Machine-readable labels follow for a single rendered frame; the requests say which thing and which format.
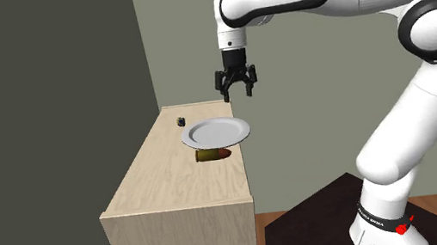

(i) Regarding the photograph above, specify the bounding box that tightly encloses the white plate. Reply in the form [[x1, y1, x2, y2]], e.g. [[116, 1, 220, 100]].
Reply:
[[179, 113, 253, 154]]

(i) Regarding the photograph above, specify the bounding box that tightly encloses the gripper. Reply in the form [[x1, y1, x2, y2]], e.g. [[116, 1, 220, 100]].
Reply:
[[210, 46, 261, 105]]

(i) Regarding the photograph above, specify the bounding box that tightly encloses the brass and copper bullet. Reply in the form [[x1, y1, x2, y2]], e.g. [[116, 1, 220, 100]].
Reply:
[[194, 145, 234, 163]]

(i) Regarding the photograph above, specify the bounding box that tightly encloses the light wooden cabinet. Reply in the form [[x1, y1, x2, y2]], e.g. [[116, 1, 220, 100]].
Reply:
[[86, 95, 260, 245]]

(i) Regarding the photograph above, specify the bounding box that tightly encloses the dark robot stand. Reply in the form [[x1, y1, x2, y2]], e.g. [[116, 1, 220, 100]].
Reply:
[[254, 160, 437, 245]]

